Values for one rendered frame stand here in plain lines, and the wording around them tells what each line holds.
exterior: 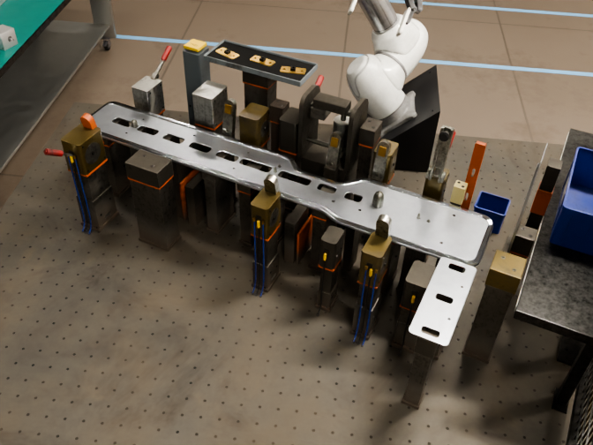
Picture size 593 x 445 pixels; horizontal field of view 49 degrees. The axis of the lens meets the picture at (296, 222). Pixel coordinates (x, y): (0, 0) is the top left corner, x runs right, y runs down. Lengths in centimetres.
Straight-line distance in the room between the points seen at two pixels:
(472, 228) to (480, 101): 264
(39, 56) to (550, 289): 359
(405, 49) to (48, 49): 274
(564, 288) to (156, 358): 112
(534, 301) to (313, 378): 63
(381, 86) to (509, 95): 226
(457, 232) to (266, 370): 66
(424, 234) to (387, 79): 81
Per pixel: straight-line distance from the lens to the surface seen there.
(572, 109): 465
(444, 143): 193
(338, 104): 200
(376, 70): 246
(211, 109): 219
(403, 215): 191
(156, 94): 238
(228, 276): 211
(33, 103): 408
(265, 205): 183
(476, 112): 438
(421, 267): 179
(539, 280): 178
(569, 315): 173
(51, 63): 447
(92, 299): 211
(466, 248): 185
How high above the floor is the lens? 224
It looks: 42 degrees down
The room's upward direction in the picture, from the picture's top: 2 degrees clockwise
